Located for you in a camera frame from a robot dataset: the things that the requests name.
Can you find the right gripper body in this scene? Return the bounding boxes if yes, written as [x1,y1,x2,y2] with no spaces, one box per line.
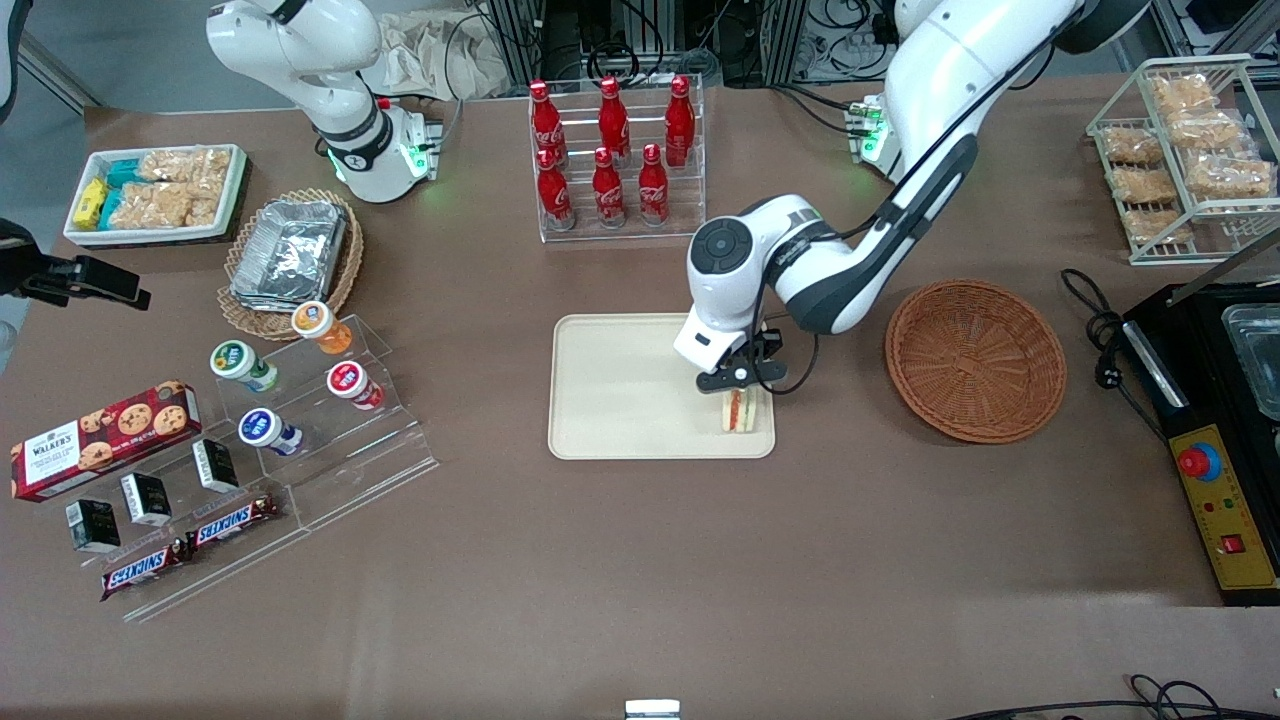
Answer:
[0,217,47,301]

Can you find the triangular sandwich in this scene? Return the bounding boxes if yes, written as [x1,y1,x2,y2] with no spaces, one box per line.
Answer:
[721,388,770,434]

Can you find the beige plastic tray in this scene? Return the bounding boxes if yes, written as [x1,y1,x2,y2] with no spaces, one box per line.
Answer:
[547,312,778,462]

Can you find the round brown wicker basket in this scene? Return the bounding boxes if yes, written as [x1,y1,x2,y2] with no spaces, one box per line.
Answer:
[884,278,1068,445]

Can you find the oval light wicker basket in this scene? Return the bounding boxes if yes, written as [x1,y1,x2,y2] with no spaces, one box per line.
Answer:
[217,187,366,343]

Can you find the yellow snack pack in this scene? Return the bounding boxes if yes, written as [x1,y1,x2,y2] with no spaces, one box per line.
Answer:
[71,177,110,232]

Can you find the clear rice cracker pack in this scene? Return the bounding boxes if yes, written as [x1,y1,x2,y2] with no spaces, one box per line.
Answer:
[108,182,223,231]
[137,148,234,185]

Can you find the clear acrylic bottle rack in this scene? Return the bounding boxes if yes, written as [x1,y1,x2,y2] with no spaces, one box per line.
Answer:
[529,73,708,245]

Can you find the white rectangular snack bin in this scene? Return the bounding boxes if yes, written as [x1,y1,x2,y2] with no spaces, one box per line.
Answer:
[62,143,250,248]

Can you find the green lid yogurt cup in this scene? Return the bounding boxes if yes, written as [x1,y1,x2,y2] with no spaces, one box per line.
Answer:
[209,340,280,394]

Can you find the red Walkers cookie box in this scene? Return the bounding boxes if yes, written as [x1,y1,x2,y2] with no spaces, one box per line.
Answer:
[9,379,204,504]

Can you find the red cola bottle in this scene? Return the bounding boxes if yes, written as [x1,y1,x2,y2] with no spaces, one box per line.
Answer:
[528,79,567,166]
[536,148,577,233]
[597,76,632,163]
[664,75,697,169]
[591,146,627,230]
[637,143,670,228]

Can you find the stacked foil containers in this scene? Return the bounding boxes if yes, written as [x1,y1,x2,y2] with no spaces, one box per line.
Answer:
[229,199,349,310]

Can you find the black chair edge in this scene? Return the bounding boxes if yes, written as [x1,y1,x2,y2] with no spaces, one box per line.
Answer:
[0,0,37,125]

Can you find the small black box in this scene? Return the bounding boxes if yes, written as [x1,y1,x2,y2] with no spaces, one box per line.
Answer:
[191,438,240,495]
[120,472,174,528]
[65,498,122,555]

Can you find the blue lid yogurt cup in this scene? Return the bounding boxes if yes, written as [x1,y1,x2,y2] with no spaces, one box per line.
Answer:
[237,407,304,458]

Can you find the orange lid yogurt cup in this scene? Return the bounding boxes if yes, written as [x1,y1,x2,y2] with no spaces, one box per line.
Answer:
[291,300,354,357]

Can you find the red lid yogurt cup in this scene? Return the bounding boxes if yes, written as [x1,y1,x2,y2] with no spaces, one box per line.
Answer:
[326,361,386,412]

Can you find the Snickers bar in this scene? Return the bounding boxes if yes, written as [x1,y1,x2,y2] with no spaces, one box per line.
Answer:
[184,494,282,554]
[99,544,192,602]

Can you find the clear acrylic step display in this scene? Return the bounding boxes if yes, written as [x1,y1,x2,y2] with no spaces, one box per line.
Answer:
[38,438,313,624]
[214,314,440,532]

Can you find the crumpled beige cloth bag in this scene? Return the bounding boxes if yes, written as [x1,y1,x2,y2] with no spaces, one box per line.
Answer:
[362,9,513,102]

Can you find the bagged fried snack pack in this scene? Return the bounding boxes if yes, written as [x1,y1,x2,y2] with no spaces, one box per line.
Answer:
[1121,206,1195,246]
[1184,151,1278,200]
[1147,74,1220,114]
[1109,164,1183,205]
[1166,108,1248,153]
[1097,124,1167,167]

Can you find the black machine with yellow panel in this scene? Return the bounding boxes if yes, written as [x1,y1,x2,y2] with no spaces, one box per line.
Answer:
[1121,282,1280,608]

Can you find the red emergency stop button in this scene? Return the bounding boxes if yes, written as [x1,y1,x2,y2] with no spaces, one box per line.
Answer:
[1177,441,1224,484]

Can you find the clear plastic container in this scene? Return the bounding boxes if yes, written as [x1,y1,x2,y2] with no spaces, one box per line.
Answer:
[1221,304,1280,422]

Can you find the aluminium frame with cables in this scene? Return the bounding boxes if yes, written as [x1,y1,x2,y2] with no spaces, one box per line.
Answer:
[455,0,901,91]

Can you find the black power cable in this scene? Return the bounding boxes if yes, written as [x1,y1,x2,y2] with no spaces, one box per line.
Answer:
[1059,267,1173,443]

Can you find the white wire rack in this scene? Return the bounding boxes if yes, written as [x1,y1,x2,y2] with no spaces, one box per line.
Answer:
[1086,53,1280,267]

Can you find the black floor cable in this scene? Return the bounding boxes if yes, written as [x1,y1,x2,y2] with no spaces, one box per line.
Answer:
[948,674,1280,720]

